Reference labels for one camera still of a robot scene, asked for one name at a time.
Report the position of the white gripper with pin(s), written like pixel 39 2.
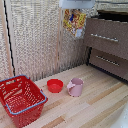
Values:
pixel 76 3

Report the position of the yellow cereal snack bar box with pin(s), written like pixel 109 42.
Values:
pixel 75 21

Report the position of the brown drawer front large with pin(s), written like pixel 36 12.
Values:
pixel 106 36

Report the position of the brown drawer cabinet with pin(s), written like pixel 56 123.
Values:
pixel 110 43

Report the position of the brown drawer front small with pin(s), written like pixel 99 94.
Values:
pixel 108 61

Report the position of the pink mug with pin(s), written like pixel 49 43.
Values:
pixel 76 87

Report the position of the red plastic bowl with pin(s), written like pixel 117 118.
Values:
pixel 55 85

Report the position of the red shopping basket blue rim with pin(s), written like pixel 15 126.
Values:
pixel 20 100

